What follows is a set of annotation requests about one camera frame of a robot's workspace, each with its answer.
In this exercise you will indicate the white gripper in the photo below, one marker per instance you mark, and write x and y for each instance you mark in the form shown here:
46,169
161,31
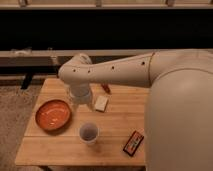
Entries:
81,93

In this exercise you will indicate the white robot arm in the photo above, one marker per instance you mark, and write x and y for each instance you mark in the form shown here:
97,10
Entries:
178,119

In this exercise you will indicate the white rectangular block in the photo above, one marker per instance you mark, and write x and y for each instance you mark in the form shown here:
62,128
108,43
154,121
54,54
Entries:
101,103

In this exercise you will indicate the orange plate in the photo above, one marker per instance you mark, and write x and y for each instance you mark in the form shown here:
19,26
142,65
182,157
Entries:
53,115

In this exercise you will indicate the wooden table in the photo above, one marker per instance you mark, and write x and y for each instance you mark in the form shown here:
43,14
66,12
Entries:
123,115

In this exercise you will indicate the black red crayon box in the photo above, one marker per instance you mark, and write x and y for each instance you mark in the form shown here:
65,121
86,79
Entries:
133,143

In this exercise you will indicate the long wooden bench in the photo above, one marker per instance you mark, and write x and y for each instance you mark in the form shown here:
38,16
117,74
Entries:
33,56

